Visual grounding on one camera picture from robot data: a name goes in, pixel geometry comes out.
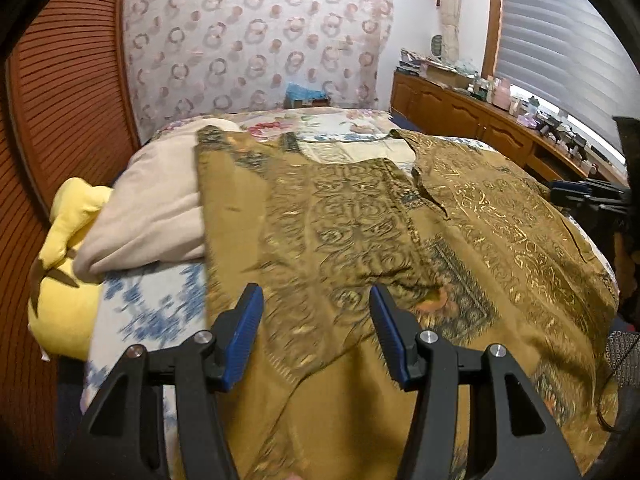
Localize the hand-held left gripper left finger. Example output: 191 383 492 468
60 282 265 480

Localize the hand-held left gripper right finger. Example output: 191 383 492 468
368 284 584 480

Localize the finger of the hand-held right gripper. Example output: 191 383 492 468
549 178 631 212

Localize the golden brown patterned garment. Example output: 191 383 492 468
194 127 622 480

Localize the blue floral white bed sheet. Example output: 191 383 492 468
81 259 212 480

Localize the clutter of bottles and boxes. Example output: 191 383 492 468
399 47 627 167

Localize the wooden cabinet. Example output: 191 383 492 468
389 70 629 187

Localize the grey window blind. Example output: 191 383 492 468
494 0 637 162

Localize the beige blanket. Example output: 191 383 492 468
75 118 251 277

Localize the dark patterned cloth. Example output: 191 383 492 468
606 331 640 386

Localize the yellow plush toy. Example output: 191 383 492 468
27 177 114 362

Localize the pink floral quilt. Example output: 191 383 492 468
150 107 401 162

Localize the beige tied curtain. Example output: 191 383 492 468
434 0 464 64

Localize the blue crumpled bag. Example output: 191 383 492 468
283 82 331 110

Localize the circle patterned sheer curtain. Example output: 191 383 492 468
122 0 394 134

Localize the olive velvet pillow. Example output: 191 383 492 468
5 0 142 461

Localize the wooden window frame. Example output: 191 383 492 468
481 0 504 79

